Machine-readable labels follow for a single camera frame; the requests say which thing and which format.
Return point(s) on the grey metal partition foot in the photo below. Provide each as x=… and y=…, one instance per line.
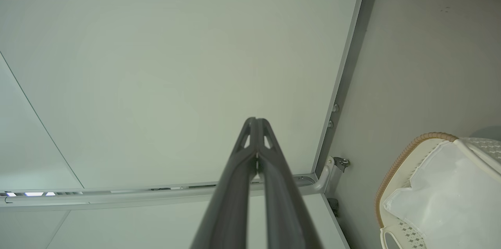
x=323, y=178

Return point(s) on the small black caster wheel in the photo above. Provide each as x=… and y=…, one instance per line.
x=341, y=163

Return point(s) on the white cloth basket liner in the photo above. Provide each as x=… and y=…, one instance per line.
x=446, y=198

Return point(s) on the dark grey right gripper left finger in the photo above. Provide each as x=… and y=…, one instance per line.
x=229, y=202

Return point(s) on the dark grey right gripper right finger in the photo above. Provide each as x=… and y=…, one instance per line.
x=285, y=210

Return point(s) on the white laundry basket brown rim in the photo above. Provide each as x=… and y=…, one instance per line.
x=395, y=170

